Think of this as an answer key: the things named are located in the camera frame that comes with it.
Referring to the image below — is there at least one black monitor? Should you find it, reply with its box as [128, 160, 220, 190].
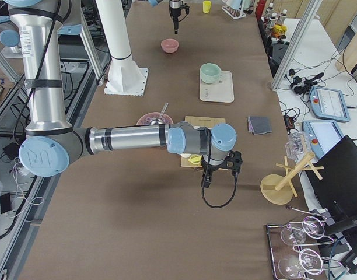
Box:
[307, 136, 357, 222]

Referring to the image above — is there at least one far teach pendant tablet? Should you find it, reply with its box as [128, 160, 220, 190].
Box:
[310, 86, 351, 123]

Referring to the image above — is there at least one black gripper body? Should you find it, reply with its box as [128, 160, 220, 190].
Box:
[169, 0, 189, 20]
[201, 150, 242, 188]

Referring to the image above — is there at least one grey folded cloth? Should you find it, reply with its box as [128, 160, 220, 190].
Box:
[247, 116, 272, 135]

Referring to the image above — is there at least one white camera pole base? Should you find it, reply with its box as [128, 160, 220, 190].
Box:
[96, 0, 149, 96]

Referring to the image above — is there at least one aluminium frame post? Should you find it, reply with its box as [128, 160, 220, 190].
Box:
[271, 0, 322, 92]

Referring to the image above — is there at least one cream rabbit tray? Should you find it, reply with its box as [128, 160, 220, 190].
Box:
[199, 71, 235, 103]

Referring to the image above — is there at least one large pink ice bowl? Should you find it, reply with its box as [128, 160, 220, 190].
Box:
[137, 112, 173, 125]

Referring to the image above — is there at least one teach pendant tablet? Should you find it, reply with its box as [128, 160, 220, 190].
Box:
[310, 86, 351, 123]
[302, 120, 344, 159]

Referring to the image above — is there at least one bamboo cutting board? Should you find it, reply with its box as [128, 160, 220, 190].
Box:
[180, 116, 226, 169]

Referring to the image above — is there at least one wooden cup tree stand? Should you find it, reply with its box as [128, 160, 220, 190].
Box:
[260, 151, 324, 205]

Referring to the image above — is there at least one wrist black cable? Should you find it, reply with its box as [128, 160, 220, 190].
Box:
[201, 171, 238, 209]

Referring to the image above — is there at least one lemon slice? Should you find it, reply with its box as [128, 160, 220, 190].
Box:
[188, 155, 202, 165]

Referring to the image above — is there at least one lower wine glass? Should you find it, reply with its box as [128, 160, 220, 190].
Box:
[278, 248, 324, 279]

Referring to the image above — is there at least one wine glass rack tray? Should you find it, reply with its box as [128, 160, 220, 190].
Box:
[265, 215, 342, 279]

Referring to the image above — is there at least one green bowl stack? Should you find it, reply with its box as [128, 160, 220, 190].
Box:
[199, 63, 221, 84]

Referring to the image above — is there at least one upper wine glass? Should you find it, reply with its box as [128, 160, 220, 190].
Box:
[280, 216, 325, 246]

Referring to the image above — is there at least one yellow plastic cup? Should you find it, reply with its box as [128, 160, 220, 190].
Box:
[202, 0, 212, 13]

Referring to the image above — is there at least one white cup rack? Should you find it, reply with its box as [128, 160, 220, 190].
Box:
[222, 0, 254, 19]

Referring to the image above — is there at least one near teach pendant tablet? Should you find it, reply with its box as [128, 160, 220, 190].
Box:
[302, 120, 344, 159]

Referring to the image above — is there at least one metal ice scoop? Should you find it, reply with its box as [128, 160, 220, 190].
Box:
[149, 102, 169, 125]

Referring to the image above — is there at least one small pink bowl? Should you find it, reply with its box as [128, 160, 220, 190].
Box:
[160, 38, 179, 54]

